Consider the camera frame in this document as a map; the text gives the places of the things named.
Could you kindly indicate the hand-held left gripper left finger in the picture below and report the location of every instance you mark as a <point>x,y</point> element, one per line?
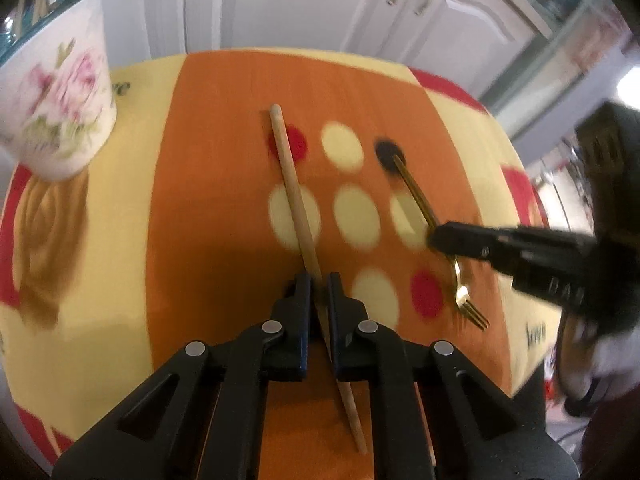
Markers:
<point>302,310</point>

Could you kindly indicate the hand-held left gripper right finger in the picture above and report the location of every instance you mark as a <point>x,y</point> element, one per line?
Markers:
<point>336,310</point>

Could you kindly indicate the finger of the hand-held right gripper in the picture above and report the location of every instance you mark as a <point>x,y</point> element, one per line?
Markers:
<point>525,255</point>

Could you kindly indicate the brown wooden chopstick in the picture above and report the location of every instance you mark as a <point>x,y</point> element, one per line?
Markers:
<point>295,195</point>

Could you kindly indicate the gold fork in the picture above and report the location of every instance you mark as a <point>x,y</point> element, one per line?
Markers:
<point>420,200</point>

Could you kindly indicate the white floral cup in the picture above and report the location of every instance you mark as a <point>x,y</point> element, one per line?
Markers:
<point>60,95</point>

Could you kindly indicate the person's right hand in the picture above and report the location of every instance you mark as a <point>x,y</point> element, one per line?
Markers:
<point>595,365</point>

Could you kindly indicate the pink cloth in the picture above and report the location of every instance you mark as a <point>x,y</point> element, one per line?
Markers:
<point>597,47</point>

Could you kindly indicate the printed orange yellow blanket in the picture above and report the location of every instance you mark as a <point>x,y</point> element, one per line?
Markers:
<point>200,170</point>

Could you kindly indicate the glass door cabinet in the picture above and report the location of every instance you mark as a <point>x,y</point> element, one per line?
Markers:
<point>575,5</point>

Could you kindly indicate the narrow white cabinet door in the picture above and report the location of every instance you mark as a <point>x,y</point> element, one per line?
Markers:
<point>145,15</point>

